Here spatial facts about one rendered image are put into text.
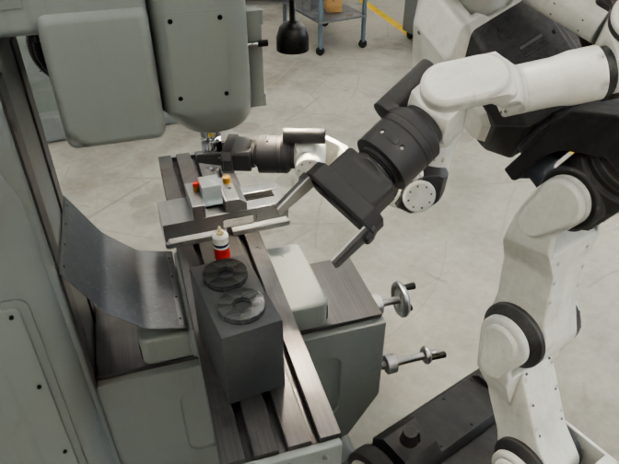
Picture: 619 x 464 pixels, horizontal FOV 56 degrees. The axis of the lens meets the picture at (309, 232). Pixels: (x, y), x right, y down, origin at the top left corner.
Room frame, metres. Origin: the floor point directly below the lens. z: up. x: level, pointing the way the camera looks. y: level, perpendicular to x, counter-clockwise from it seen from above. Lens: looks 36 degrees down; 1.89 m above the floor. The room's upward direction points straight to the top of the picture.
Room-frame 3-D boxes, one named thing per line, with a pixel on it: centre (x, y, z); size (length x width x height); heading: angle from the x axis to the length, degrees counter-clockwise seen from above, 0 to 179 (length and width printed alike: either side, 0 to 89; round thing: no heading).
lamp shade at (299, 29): (1.29, 0.04, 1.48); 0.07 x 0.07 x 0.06
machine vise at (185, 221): (1.36, 0.24, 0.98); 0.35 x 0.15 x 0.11; 109
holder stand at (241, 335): (0.86, 0.15, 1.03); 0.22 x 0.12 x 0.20; 24
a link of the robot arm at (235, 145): (1.20, 0.13, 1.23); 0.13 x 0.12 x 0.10; 176
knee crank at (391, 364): (1.23, -0.32, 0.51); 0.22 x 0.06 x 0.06; 107
